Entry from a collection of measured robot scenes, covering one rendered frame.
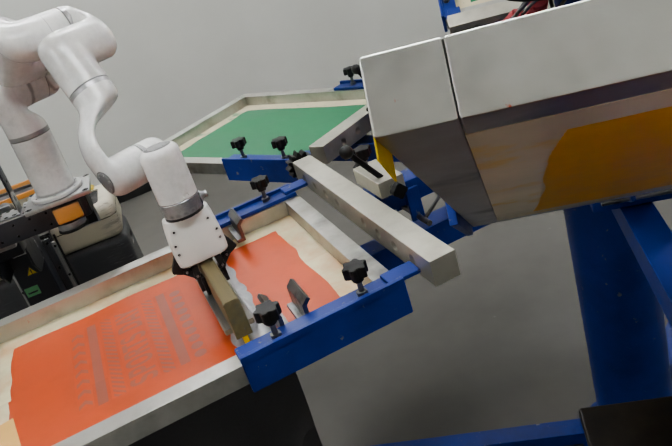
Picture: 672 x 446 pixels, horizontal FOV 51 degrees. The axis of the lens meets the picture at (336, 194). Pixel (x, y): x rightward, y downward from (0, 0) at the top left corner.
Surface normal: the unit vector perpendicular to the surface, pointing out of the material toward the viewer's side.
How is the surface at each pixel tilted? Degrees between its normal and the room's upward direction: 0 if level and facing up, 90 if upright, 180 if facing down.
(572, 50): 58
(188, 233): 89
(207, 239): 90
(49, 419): 0
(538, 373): 0
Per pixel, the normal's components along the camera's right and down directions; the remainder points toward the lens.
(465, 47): -0.24, -0.09
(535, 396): -0.28, -0.87
